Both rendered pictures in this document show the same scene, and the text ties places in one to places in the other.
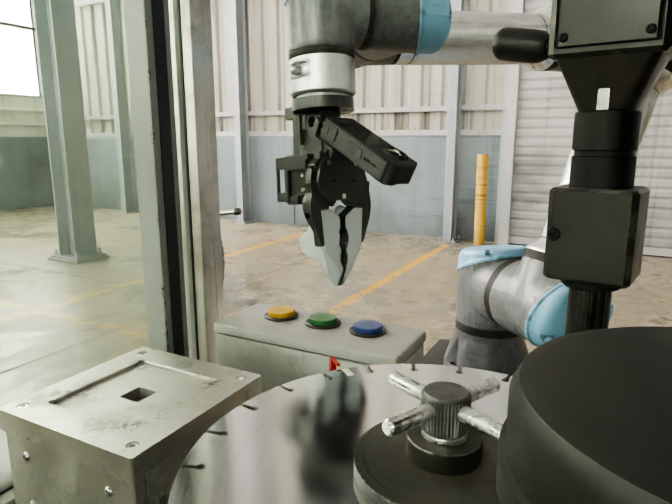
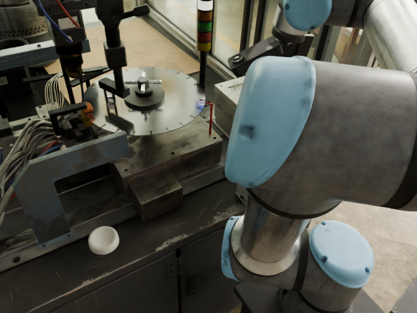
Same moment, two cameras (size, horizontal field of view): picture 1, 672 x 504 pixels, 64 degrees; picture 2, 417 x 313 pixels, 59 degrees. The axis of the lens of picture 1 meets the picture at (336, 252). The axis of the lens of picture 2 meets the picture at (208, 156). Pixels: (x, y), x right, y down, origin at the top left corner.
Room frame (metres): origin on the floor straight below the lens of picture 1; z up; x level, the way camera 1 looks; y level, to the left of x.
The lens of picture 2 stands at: (0.86, -0.71, 1.51)
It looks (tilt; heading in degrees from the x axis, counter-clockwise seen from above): 42 degrees down; 119
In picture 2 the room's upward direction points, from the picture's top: 3 degrees clockwise
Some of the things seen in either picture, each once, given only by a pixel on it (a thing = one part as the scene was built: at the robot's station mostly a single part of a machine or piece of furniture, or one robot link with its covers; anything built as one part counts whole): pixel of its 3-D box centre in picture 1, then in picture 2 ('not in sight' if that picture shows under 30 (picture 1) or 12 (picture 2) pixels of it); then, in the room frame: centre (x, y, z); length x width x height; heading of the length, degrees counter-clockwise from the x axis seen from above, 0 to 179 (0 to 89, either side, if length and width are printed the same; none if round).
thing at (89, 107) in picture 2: not in sight; (72, 118); (0.21, -0.24, 0.95); 0.10 x 0.03 x 0.07; 62
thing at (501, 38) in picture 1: (554, 41); (128, 10); (0.33, -0.13, 1.21); 0.08 x 0.06 x 0.03; 62
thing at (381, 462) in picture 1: (443, 452); (144, 92); (0.30, -0.07, 0.96); 0.11 x 0.11 x 0.03
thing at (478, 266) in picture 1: (494, 282); (331, 263); (0.89, -0.27, 0.91); 0.13 x 0.12 x 0.14; 20
